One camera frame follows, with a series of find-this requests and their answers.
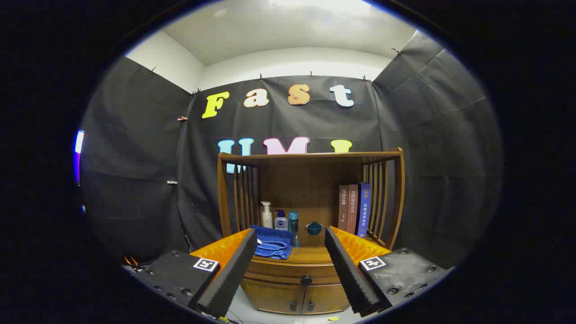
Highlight reddish brown book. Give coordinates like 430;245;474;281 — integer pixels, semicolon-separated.
346;184;359;235

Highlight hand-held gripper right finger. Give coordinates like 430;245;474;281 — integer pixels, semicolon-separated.
324;226;452;317

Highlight blue book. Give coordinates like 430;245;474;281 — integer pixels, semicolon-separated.
356;182;371;239

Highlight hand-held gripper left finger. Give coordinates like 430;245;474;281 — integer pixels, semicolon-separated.
130;227;258;318

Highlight dark brown book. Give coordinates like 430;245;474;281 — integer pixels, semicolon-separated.
337;185;349;231

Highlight wooden cabinet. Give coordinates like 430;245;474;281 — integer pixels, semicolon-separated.
217;147;405;315

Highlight black backdrop cloth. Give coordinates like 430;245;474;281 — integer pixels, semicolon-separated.
79;29;504;270

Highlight blue folded towel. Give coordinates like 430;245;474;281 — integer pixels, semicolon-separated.
250;225;294;260

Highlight wooden cabinet door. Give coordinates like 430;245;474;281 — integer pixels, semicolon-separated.
241;279;306;315
301;283;351;315

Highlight wooden drawer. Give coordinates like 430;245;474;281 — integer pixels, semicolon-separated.
243;260;345;287

